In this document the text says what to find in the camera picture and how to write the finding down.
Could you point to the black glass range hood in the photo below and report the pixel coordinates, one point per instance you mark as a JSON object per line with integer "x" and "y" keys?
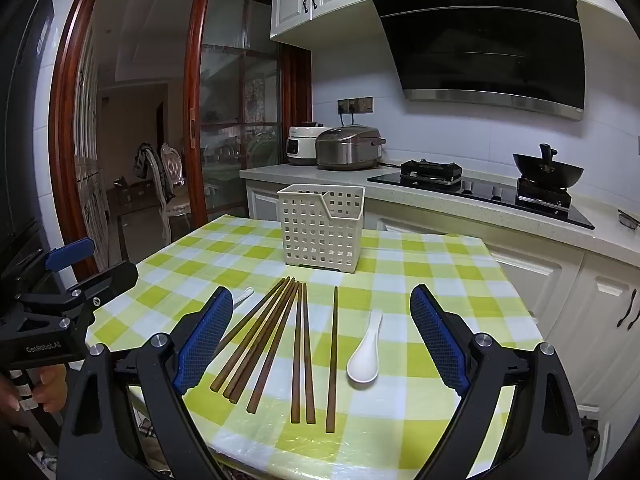
{"x": 475, "y": 50}

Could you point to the person's left hand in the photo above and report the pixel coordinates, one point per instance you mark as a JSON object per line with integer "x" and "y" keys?
{"x": 50, "y": 385}

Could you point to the green white checked tablecloth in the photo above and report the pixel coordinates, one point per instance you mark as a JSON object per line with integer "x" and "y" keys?
{"x": 400, "y": 270}

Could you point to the sliding glass door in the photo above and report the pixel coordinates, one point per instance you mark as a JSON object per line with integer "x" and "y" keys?
{"x": 235, "y": 85}

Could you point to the white upper kitchen cabinet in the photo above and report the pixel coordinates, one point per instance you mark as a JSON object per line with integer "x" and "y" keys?
{"x": 300, "y": 0}

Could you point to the white kitchen counter cabinets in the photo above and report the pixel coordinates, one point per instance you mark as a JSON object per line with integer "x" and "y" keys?
{"x": 525, "y": 270}

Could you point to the wall power socket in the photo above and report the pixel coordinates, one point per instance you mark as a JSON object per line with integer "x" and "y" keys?
{"x": 362, "y": 105}

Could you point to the black burner grate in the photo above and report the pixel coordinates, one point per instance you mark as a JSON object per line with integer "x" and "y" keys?
{"x": 430, "y": 172}
{"x": 542, "y": 195}

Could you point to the brown silver rice cooker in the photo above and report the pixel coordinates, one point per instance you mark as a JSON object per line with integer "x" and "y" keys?
{"x": 345, "y": 150}

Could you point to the black wok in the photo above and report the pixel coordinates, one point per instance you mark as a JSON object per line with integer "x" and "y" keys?
{"x": 547, "y": 170}

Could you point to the white plastic utensil basket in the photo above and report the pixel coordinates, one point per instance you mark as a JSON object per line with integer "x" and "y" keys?
{"x": 320, "y": 235}

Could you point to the white ceramic spoon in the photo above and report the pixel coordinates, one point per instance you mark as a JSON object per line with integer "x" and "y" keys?
{"x": 245, "y": 295}
{"x": 365, "y": 360}

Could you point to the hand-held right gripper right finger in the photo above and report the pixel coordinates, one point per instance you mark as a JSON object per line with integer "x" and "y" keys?
{"x": 440, "y": 340}

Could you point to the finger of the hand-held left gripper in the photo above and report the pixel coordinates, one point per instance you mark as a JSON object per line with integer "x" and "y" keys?
{"x": 70, "y": 252}
{"x": 110, "y": 277}

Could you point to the ornate white chair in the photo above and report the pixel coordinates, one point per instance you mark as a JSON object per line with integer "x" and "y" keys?
{"x": 172, "y": 170}

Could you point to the black glass gas hob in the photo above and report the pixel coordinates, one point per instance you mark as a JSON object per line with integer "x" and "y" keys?
{"x": 480, "y": 195}

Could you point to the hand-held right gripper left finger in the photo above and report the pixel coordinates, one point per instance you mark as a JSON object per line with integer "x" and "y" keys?
{"x": 205, "y": 340}

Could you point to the white electric pressure cooker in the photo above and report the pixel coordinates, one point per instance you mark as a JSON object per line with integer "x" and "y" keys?
{"x": 300, "y": 147}

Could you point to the red wooden door frame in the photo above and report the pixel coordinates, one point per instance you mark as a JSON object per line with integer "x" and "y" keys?
{"x": 60, "y": 110}

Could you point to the dark cloth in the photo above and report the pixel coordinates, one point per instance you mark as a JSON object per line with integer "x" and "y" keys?
{"x": 142, "y": 160}

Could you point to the grey metal object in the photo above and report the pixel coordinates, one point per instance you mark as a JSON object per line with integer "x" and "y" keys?
{"x": 629, "y": 219}

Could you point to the white display cabinet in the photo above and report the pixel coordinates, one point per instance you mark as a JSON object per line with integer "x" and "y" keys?
{"x": 90, "y": 135}

